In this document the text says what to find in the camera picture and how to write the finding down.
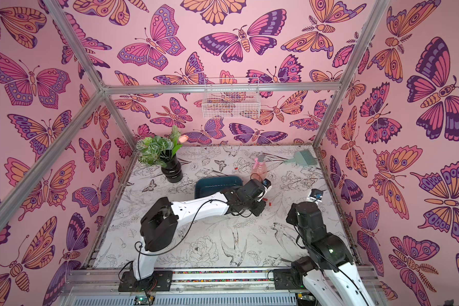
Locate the teal plastic storage box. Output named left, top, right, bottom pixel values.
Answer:
left=195, top=176, right=243, bottom=199

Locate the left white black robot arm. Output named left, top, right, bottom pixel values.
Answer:
left=118, top=179, right=272, bottom=293

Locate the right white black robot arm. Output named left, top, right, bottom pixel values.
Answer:
left=286, top=201, right=374, bottom=305

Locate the pink spray bottle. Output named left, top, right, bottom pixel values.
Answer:
left=251, top=154, right=268, bottom=182

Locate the green dustpan brush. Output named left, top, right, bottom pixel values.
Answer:
left=284, top=150, right=317, bottom=167

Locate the green plant in black vase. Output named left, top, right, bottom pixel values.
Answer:
left=136, top=126, right=187, bottom=183

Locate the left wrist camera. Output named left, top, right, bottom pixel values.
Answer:
left=245, top=178, right=272, bottom=201

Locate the white wire basket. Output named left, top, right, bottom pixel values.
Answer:
left=200, top=76, right=261, bottom=120

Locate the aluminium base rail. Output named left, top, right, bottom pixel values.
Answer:
left=62, top=265, right=383, bottom=306

